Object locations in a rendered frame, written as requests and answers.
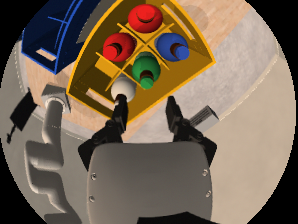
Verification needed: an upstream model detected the blue bottle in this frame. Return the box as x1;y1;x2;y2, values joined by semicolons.
154;32;190;62

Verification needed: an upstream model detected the orange divided crate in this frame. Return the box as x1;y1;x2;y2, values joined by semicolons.
66;0;216;125

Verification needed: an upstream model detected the blue crate with dividers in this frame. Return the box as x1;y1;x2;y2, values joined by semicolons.
21;0;117;75

